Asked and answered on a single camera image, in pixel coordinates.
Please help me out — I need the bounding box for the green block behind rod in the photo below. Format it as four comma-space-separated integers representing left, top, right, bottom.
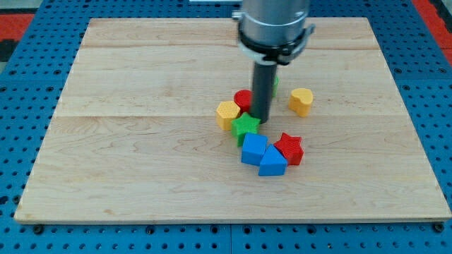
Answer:
272, 76, 280, 98

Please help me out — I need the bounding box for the yellow hexagon block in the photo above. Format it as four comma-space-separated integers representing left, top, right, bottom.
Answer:
215, 101, 241, 131

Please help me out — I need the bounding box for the wooden board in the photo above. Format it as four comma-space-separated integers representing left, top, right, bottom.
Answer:
14, 18, 451, 224

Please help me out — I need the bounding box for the green star block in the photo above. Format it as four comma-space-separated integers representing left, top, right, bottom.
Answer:
231, 112, 261, 147

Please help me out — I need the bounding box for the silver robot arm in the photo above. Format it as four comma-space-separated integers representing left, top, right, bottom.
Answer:
232, 0, 315, 123

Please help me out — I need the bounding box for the red star block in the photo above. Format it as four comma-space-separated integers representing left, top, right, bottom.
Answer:
273, 133, 304, 165

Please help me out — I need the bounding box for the blue cube block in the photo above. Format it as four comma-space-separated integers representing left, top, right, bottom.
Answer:
241, 133, 268, 166

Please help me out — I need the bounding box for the yellow heart block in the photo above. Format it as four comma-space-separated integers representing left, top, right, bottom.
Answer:
288, 88, 314, 117

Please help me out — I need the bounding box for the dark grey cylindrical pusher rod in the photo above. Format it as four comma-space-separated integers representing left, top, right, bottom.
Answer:
250, 62, 277, 123

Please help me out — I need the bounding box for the blue triangle block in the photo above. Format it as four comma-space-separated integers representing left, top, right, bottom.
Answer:
258, 145, 287, 176

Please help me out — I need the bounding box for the red cylinder block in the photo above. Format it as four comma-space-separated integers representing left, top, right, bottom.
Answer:
234, 90, 252, 114

